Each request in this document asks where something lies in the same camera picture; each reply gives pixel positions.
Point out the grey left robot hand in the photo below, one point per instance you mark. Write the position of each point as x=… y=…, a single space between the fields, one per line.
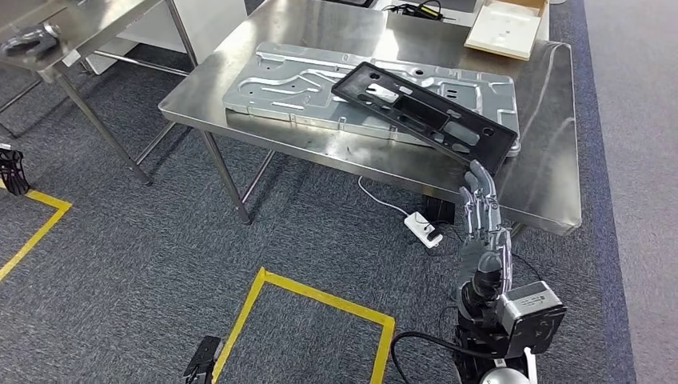
x=201 y=360

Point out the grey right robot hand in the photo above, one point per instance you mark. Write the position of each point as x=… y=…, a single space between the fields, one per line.
x=479 y=212

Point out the black plastic plate holder part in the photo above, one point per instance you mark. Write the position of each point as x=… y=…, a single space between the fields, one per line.
x=418 y=114

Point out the grey metal plate part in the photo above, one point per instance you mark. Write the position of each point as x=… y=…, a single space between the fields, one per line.
x=275 y=79

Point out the steel workbench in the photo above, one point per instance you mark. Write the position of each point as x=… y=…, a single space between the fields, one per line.
x=296 y=21

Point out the black robot hand part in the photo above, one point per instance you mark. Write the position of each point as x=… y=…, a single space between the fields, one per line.
x=26 y=45

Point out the white power strip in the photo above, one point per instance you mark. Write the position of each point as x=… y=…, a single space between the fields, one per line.
x=421 y=228

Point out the white foam insert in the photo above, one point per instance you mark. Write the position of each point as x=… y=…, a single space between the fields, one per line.
x=503 y=26

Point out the white low table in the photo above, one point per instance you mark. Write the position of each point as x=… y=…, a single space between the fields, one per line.
x=461 y=18

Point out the beige board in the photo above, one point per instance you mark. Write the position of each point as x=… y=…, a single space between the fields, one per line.
x=544 y=24

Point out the black charger yellow label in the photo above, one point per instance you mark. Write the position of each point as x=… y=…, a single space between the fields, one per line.
x=423 y=11

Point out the white cabinet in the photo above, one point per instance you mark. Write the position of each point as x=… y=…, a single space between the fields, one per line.
x=212 y=21

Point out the small steel table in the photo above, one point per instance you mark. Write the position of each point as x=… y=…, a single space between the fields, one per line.
x=79 y=26

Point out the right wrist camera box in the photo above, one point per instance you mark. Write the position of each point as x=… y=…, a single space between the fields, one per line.
x=529 y=318

